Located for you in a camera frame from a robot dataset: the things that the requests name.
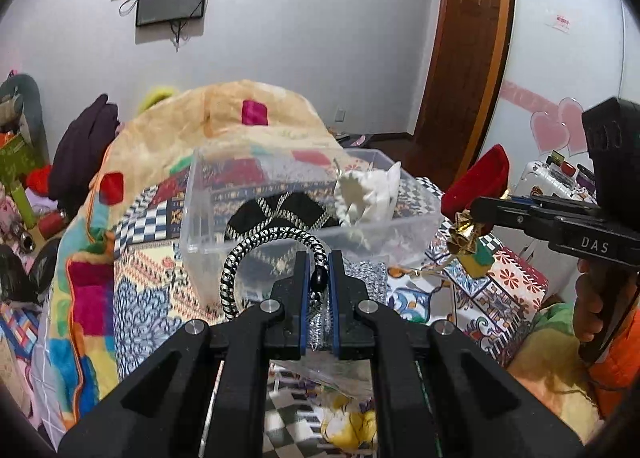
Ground red felt hat gold bow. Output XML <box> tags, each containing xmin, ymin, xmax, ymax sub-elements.
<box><xmin>441</xmin><ymin>143</ymin><xmax>512</xmax><ymax>279</ymax></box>

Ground clear plastic bag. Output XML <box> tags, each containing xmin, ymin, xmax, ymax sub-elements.
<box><xmin>270</xmin><ymin>359</ymin><xmax>375</xmax><ymax>419</ymax></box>

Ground red fluffy cloth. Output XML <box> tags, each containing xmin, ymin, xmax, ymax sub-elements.
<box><xmin>25</xmin><ymin>164</ymin><xmax>55</xmax><ymax>195</ymax></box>

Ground pink heart wall stickers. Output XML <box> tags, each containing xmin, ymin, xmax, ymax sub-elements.
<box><xmin>500</xmin><ymin>80</ymin><xmax>591</xmax><ymax>156</ymax></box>

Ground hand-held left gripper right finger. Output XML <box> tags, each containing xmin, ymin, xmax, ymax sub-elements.
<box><xmin>330</xmin><ymin>250</ymin><xmax>587</xmax><ymax>458</ymax></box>

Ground yellow green fluffy toy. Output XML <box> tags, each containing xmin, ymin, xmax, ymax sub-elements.
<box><xmin>137</xmin><ymin>83</ymin><xmax>177</xmax><ymax>113</ymax></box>

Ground yellow plush toy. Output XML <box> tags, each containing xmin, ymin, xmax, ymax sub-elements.
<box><xmin>320</xmin><ymin>392</ymin><xmax>377</xmax><ymax>452</ymax></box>

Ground grey chair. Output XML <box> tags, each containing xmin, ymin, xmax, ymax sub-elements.
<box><xmin>0</xmin><ymin>72</ymin><xmax>50</xmax><ymax>164</ymax></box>

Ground dark purple clothing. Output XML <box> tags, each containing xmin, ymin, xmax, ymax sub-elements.
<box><xmin>47</xmin><ymin>93</ymin><xmax>121</xmax><ymax>211</ymax></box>

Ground white suitcase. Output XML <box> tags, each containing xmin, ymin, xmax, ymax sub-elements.
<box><xmin>514</xmin><ymin>158</ymin><xmax>598</xmax><ymax>206</ymax></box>

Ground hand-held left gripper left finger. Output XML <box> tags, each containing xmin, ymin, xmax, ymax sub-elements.
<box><xmin>57</xmin><ymin>251</ymin><xmax>308</xmax><ymax>458</ymax></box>

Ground brown wooden door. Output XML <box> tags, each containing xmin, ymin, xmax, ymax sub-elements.
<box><xmin>409</xmin><ymin>0</ymin><xmax>517</xmax><ymax>180</ymax></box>

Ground silver sequin fabric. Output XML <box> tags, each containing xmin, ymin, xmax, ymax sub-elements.
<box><xmin>306</xmin><ymin>261</ymin><xmax>390</xmax><ymax>355</ymax></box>

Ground green cardboard box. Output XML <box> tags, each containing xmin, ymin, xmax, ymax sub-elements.
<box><xmin>0</xmin><ymin>131</ymin><xmax>32</xmax><ymax>184</ymax></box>

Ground white ruffled scrunchie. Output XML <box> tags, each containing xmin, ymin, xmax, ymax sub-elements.
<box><xmin>334</xmin><ymin>160</ymin><xmax>402</xmax><ymax>240</ymax></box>

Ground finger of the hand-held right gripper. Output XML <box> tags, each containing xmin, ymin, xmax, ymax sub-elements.
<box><xmin>470</xmin><ymin>197</ymin><xmax>561</xmax><ymax>240</ymax></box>
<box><xmin>502</xmin><ymin>193</ymin><xmax>602</xmax><ymax>213</ymax></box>

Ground black white braided headband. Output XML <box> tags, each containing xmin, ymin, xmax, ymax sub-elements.
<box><xmin>220</xmin><ymin>225</ymin><xmax>332</xmax><ymax>355</ymax></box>

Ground black bag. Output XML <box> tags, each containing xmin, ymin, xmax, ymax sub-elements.
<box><xmin>0</xmin><ymin>237</ymin><xmax>62</xmax><ymax>305</ymax></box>

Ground person's right forearm orange sleeve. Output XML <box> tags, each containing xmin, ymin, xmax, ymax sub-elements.
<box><xmin>588</xmin><ymin>305</ymin><xmax>640</xmax><ymax>420</ymax></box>

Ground person's right hand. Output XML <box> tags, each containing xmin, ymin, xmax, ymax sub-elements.
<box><xmin>573</xmin><ymin>257</ymin><xmax>609</xmax><ymax>345</ymax></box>

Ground clear plastic storage box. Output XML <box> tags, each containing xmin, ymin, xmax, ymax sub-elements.
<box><xmin>179</xmin><ymin>147</ymin><xmax>444</xmax><ymax>310</ymax></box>

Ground colourful patchwork plush blanket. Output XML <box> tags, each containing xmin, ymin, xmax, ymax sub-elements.
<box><xmin>56</xmin><ymin>80</ymin><xmax>352</xmax><ymax>431</ymax></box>

